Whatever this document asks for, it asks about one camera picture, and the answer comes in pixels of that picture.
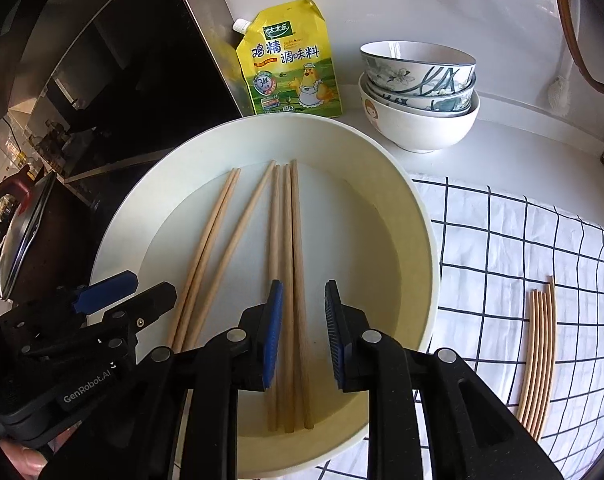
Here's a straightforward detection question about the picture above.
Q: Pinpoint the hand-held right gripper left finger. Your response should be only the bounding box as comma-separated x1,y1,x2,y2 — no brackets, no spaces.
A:
39,280,284,480

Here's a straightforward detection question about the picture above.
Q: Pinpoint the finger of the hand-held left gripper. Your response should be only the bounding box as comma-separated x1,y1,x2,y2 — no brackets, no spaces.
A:
19,281,177,361
0,270,139,331

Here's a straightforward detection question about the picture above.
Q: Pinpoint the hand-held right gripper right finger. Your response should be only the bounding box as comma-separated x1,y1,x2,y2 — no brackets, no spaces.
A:
324,280,565,480

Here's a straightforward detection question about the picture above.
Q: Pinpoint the long wooden chopstick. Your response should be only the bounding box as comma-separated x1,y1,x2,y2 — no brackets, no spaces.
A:
167,168,237,351
174,168,243,353
182,160,277,353
267,164,281,432
289,160,315,431

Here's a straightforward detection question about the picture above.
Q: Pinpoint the large cream round tray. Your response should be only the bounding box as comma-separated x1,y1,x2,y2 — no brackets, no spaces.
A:
89,114,439,480

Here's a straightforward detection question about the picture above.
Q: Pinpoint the pile of wooden chopsticks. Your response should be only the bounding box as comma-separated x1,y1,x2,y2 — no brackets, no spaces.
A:
516,275,557,443

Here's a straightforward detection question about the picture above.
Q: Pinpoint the person's left hand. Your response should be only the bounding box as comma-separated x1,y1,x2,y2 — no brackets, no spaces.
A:
4,447,50,480

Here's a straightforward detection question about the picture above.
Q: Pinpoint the dark brown cooking pot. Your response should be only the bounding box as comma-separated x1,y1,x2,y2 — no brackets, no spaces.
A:
0,170,103,306

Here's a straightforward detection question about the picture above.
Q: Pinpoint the glass pot lid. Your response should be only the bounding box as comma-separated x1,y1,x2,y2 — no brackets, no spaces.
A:
0,172,58,301

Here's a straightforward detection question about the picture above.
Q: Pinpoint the white black-grid cloth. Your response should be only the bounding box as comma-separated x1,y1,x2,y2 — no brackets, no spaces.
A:
327,175,604,480

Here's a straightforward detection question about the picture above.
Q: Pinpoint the black induction cooktop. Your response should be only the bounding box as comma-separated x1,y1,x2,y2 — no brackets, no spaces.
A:
0,0,243,201

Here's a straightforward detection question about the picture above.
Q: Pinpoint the blue floral patterned bowl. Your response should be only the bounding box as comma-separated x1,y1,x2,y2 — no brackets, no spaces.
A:
359,40,477,96
360,72,477,114

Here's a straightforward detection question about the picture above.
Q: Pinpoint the yellow seasoning pouch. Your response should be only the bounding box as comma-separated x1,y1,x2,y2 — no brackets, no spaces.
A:
232,0,343,118

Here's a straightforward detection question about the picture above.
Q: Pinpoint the round wooden-rimmed lid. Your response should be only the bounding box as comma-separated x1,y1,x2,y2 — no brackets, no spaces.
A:
552,0,604,96

